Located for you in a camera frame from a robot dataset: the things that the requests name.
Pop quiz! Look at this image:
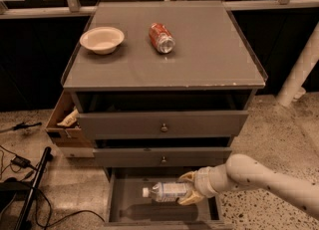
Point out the grey middle drawer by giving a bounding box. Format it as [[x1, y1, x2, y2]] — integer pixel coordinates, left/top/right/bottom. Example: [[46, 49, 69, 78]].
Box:
[[93, 137, 232, 167]]

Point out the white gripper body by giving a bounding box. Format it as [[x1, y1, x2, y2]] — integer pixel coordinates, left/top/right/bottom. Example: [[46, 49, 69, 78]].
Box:
[[194, 166, 217, 198]]

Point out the grey drawer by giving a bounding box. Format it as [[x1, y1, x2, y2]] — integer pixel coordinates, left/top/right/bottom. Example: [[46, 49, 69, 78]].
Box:
[[93, 137, 232, 167], [79, 92, 247, 139], [106, 167, 233, 230]]

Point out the white paper bowl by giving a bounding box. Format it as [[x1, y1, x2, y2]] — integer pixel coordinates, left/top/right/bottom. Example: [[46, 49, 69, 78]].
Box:
[[80, 27, 125, 55]]

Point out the brown cardboard box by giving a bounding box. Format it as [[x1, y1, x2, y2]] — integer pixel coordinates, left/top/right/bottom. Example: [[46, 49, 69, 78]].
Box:
[[46, 92, 93, 157]]

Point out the black power adapter cable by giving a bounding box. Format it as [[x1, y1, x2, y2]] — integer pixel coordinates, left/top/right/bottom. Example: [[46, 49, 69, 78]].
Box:
[[0, 144, 106, 230]]

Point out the clear plastic water bottle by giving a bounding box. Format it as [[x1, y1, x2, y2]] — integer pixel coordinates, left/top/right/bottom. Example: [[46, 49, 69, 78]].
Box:
[[142, 182, 191, 202]]

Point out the black pole stand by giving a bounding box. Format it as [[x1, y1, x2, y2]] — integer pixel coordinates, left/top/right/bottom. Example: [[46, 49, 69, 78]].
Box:
[[14, 146, 53, 230]]

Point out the red soda can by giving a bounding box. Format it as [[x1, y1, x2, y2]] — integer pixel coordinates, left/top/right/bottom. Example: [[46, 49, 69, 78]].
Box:
[[149, 23, 175, 54]]

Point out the black tool on floor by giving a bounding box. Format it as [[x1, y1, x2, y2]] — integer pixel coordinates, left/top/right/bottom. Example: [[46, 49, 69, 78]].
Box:
[[0, 122, 42, 134]]

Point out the grey top drawer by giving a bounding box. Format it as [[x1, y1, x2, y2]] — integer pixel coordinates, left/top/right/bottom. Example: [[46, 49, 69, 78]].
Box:
[[79, 92, 247, 139]]

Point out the white diagonal support post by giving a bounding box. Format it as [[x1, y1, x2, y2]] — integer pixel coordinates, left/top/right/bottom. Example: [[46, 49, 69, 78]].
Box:
[[276, 23, 319, 107]]

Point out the grey bottom drawer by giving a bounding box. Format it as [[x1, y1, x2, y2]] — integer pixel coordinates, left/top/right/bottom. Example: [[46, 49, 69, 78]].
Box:
[[106, 167, 233, 230]]

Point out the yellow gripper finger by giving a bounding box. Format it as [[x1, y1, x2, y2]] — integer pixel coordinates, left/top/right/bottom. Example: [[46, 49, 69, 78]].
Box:
[[177, 191, 204, 206], [177, 171, 195, 183]]

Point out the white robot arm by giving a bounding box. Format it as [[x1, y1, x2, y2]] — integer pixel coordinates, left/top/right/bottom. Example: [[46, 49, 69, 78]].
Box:
[[178, 154, 319, 219]]

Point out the grey drawer cabinet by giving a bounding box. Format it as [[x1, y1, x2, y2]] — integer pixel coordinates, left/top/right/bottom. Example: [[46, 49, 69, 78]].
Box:
[[61, 0, 269, 230]]

